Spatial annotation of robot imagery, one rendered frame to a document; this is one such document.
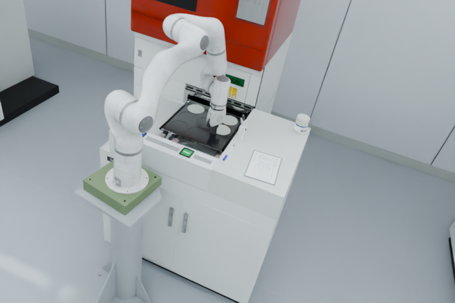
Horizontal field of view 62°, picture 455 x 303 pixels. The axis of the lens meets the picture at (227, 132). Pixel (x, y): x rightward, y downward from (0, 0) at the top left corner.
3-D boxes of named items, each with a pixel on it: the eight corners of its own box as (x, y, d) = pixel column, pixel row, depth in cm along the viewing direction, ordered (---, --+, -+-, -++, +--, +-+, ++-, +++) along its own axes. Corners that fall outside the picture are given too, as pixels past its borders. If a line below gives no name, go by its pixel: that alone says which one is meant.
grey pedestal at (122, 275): (110, 366, 187) (104, 268, 140) (48, 316, 202) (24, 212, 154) (172, 289, 225) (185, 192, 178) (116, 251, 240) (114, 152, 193)
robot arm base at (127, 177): (127, 201, 160) (128, 168, 150) (95, 180, 167) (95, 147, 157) (157, 179, 175) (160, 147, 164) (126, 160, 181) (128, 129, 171)
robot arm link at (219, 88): (206, 99, 194) (219, 107, 189) (209, 76, 186) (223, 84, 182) (217, 95, 199) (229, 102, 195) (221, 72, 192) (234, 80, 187)
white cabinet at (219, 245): (154, 187, 290) (160, 97, 243) (272, 237, 270) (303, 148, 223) (102, 249, 240) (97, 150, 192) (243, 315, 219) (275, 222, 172)
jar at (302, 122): (294, 126, 213) (298, 111, 207) (306, 130, 211) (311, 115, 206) (291, 132, 207) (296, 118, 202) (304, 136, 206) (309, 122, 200)
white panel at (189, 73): (135, 85, 249) (137, 27, 226) (250, 126, 232) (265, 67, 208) (133, 87, 246) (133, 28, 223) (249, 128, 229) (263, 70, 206)
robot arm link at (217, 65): (191, 42, 174) (199, 91, 197) (215, 57, 167) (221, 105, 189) (205, 34, 178) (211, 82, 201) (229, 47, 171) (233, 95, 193)
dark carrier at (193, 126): (190, 101, 230) (190, 100, 230) (242, 119, 223) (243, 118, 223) (162, 128, 203) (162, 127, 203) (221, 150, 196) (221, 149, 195)
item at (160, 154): (120, 142, 200) (119, 120, 191) (214, 180, 188) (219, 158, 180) (109, 152, 192) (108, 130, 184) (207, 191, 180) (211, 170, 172)
